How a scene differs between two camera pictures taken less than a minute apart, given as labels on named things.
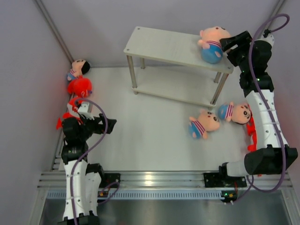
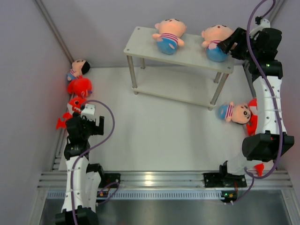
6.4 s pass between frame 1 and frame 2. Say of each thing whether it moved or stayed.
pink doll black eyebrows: stayed
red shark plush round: stayed
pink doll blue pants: moved
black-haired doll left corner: stayed
